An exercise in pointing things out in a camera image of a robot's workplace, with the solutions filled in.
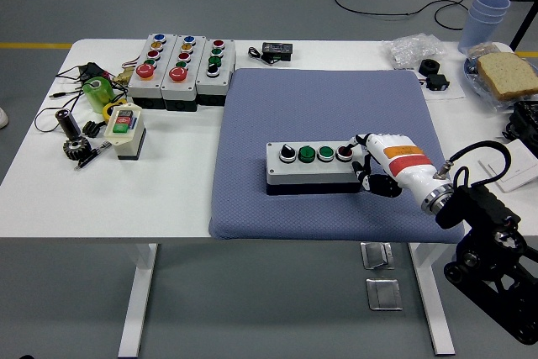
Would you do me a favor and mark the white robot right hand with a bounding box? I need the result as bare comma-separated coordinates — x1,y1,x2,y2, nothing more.
346,133,454,204

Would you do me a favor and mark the grey four-button control box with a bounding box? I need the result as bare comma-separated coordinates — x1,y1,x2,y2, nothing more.
265,139,367,196

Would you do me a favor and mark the grey five-button control box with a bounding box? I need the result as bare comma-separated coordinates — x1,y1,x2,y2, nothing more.
127,33,178,108
161,34,208,112

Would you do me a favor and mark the small black servo block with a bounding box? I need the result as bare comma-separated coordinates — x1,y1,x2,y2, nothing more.
419,73,451,92

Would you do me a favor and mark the white paper sheet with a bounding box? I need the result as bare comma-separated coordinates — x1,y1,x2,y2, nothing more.
414,66,467,102

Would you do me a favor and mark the metal floor socket plate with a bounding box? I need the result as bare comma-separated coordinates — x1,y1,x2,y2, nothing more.
365,277,404,312
360,241,396,271

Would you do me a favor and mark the clear plastic bag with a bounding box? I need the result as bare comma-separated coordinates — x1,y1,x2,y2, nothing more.
382,33,446,70

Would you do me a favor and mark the white table leg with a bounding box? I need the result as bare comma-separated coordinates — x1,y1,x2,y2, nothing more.
117,243,160,358
408,243,456,356

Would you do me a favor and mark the blue-grey padded mat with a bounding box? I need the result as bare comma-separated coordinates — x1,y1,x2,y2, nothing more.
208,66,466,245

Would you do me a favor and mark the slice of bread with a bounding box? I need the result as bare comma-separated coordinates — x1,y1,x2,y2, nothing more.
476,52,538,102

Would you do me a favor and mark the stack of pale blue cups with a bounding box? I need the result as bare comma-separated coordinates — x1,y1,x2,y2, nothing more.
457,0,512,55

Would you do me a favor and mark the small black digital meter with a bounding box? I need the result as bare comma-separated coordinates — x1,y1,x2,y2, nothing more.
260,41,295,62

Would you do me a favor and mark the black slanted stand leg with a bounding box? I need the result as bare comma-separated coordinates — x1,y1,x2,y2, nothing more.
509,0,538,51

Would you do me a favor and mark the black metal gear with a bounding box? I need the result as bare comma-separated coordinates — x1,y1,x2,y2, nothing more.
62,136,92,162

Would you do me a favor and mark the black cylinder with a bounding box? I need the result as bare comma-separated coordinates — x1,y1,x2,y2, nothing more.
55,108,82,140

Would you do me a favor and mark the small black toothed part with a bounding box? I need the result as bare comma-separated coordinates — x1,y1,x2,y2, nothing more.
82,119,106,138

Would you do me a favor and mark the yellow tape roll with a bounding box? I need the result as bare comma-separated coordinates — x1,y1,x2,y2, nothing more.
102,98,128,120

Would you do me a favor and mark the green translucent roll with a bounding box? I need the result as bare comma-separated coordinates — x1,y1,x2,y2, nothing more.
82,76,115,114

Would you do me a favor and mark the brass fitting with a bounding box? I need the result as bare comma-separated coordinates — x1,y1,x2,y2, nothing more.
113,67,135,86

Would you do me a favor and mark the black power adapter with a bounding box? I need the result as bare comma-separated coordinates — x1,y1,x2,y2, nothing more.
79,62,111,82

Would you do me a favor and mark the black ring part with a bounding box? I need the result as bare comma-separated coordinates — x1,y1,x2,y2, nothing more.
418,58,441,76

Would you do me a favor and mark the white wall switch panel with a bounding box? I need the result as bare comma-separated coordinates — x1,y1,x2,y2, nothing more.
478,140,538,194

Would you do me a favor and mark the black device with cables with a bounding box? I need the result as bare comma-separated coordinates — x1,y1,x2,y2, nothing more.
502,101,538,145

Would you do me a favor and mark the black meter cable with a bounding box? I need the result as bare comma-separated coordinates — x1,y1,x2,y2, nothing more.
246,46,278,66

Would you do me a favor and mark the grey control box, unhandled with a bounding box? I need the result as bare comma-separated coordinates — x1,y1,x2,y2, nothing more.
195,37,237,107

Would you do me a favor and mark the white red-green switch box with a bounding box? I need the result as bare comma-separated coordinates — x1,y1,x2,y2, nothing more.
103,102,147,161

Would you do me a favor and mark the thin black cable with plug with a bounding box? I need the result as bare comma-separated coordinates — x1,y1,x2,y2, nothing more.
33,64,127,133

